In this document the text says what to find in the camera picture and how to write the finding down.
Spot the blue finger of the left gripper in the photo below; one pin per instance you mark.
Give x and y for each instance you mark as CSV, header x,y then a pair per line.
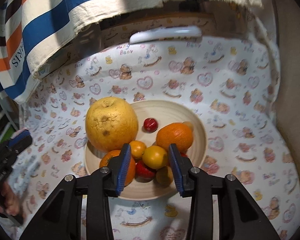
x,y
22,139

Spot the dark red strawberry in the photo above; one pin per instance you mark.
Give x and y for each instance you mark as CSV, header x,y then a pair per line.
x,y
143,171

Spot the striped Paris cloth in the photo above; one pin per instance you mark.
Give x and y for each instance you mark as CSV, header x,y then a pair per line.
x,y
31,31

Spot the small tan longan fruit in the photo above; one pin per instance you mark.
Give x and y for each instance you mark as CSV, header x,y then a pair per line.
x,y
189,125

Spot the small yellow tomato back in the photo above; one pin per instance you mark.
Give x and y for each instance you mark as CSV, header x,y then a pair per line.
x,y
137,149

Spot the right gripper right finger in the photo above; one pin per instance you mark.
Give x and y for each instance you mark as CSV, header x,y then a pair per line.
x,y
240,217

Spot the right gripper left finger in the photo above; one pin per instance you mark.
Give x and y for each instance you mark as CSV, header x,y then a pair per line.
x,y
59,216

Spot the orange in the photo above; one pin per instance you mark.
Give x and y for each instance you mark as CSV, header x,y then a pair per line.
x,y
131,170
175,133

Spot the red cherry tomato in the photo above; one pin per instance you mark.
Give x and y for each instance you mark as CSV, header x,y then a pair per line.
x,y
150,125
183,154

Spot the baby bear patterned tablecloth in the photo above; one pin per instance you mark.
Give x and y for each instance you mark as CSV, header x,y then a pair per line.
x,y
230,84

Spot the large yellow pomelo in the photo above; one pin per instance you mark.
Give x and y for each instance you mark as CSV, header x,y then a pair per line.
x,y
110,123

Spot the small yellow fruit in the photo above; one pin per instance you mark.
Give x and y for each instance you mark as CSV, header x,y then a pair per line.
x,y
164,176
155,157

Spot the person's left hand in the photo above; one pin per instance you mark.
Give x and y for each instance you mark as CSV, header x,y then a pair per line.
x,y
12,202

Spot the small yellow fruit front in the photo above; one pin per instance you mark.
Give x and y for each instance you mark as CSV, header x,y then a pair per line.
x,y
164,176

